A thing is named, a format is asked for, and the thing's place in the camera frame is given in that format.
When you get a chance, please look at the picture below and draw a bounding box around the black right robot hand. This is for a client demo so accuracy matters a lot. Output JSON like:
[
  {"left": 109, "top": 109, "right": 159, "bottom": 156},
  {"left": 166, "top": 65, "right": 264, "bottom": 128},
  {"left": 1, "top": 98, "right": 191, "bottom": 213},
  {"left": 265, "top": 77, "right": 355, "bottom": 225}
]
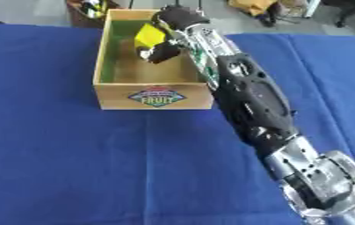
[{"left": 135, "top": 4, "right": 212, "bottom": 65}]

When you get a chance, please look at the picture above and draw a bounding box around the yellow block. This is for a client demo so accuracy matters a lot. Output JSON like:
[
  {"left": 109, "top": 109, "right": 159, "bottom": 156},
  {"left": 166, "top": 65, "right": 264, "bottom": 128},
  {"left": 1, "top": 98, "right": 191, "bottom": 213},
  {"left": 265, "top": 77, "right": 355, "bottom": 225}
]
[{"left": 133, "top": 22, "right": 169, "bottom": 50}]

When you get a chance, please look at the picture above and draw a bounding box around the tan cardboard box green inside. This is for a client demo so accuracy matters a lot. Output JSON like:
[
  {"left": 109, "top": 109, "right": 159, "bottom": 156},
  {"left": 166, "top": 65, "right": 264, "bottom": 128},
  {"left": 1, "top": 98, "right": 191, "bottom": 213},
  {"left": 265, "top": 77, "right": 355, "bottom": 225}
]
[{"left": 91, "top": 8, "right": 216, "bottom": 111}]

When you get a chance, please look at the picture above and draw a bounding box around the yellow bag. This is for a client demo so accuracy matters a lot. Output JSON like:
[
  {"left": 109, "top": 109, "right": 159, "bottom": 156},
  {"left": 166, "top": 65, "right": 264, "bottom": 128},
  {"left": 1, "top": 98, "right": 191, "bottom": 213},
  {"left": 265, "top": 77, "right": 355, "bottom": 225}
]
[{"left": 227, "top": 0, "right": 284, "bottom": 28}]

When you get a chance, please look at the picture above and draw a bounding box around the brown bag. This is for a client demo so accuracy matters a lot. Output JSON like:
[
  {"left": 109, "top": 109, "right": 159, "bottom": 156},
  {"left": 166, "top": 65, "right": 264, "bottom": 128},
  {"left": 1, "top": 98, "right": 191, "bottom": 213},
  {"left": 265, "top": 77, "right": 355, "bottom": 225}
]
[{"left": 65, "top": 0, "right": 122, "bottom": 30}]

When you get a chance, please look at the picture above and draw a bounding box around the black chair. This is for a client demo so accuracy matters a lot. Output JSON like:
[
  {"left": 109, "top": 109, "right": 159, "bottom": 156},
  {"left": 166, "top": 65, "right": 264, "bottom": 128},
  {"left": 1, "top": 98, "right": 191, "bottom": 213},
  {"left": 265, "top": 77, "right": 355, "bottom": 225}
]
[{"left": 320, "top": 0, "right": 355, "bottom": 29}]

